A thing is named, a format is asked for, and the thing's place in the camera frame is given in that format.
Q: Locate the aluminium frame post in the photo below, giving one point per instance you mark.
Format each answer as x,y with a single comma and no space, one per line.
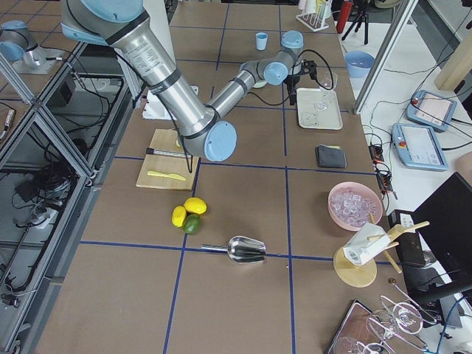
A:
399,21

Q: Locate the black power strip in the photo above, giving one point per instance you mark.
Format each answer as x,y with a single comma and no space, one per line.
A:
382,170

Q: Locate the near teach pendant tablet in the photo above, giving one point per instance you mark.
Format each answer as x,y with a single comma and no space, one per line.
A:
418,147

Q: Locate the white wire cup rack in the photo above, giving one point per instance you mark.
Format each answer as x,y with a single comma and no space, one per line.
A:
314,14

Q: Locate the green lime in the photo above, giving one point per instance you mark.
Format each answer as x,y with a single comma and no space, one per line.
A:
192,224

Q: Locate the wooden cutting board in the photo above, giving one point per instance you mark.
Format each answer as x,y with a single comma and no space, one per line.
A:
186,167

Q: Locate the black monitor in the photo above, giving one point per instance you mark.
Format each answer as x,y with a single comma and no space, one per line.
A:
448,236

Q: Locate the pink bowl of ice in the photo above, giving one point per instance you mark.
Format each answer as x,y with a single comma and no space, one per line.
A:
351,205

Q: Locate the white paper box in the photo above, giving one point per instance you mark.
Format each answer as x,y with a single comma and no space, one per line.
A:
369,241

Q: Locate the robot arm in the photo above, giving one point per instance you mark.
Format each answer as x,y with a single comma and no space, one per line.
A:
16,42
201,128

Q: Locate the yellow lemon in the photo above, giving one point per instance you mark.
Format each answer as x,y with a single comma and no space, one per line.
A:
195,205
179,215

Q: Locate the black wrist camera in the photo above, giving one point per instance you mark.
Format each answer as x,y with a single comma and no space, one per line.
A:
309,67

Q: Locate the yellow plastic knife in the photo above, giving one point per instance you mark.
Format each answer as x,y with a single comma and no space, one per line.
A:
166,175

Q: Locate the metal ice scoop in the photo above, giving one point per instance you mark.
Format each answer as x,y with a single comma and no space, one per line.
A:
241,249

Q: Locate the blue bowl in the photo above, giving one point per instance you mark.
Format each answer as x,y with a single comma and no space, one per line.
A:
358,63

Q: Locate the black tripod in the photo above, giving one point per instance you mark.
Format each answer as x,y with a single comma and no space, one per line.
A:
361,19

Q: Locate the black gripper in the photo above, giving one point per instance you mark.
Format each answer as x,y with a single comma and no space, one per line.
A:
293,81

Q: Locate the red cylinder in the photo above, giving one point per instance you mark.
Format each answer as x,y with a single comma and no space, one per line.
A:
344,14

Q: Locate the light blue plastic cup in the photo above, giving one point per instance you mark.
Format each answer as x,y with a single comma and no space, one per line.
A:
261,39

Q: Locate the grey folded cloth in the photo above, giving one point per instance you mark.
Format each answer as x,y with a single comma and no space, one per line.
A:
330,157

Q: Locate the far teach pendant tablet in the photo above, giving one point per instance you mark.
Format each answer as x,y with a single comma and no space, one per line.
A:
431,109

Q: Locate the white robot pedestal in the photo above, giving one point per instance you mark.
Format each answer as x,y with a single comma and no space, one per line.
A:
159,24

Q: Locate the clear wine glass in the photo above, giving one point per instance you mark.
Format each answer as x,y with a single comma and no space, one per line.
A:
327,84

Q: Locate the green ceramic bowl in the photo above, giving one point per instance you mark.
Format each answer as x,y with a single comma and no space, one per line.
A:
259,84

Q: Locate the teach pendant tablet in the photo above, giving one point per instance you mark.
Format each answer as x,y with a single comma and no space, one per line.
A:
431,109
418,147

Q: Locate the cream bear tray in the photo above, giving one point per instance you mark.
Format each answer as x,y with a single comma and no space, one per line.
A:
310,118

